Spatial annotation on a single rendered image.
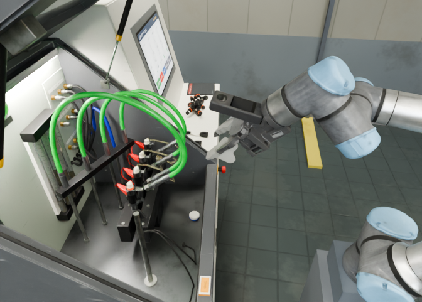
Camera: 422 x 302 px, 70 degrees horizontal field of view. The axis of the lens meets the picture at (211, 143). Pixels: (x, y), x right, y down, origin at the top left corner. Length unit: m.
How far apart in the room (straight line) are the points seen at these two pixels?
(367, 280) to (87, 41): 1.07
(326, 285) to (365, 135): 0.65
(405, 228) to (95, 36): 1.08
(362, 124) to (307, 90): 0.12
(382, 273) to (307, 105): 0.43
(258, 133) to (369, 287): 0.43
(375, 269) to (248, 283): 1.27
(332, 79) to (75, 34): 0.86
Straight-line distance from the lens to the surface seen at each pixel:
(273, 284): 2.04
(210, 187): 1.15
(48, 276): 0.70
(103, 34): 1.12
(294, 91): 0.58
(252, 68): 3.30
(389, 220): 0.93
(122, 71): 1.15
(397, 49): 3.45
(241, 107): 0.63
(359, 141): 0.61
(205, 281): 0.90
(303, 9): 3.16
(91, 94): 0.79
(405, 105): 0.72
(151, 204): 1.07
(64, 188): 1.03
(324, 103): 0.58
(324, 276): 1.16
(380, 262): 0.83
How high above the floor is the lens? 1.75
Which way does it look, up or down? 36 degrees down
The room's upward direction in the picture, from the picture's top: straight up
